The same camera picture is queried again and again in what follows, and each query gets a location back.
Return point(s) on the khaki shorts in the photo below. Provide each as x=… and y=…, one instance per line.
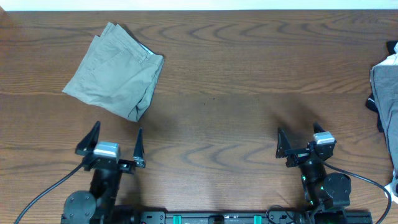
x=117, y=73

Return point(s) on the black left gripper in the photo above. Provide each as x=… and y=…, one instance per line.
x=88, y=145

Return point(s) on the grey folded garment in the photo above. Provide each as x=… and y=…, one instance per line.
x=387, y=99

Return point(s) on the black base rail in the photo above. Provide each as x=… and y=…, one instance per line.
x=274, y=215

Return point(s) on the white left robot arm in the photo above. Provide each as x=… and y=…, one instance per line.
x=98, y=204

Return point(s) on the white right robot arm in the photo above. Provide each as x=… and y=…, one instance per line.
x=328, y=194

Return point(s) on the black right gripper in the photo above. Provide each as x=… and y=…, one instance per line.
x=284, y=150

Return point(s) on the white cloth at edge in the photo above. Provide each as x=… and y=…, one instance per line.
x=390, y=189

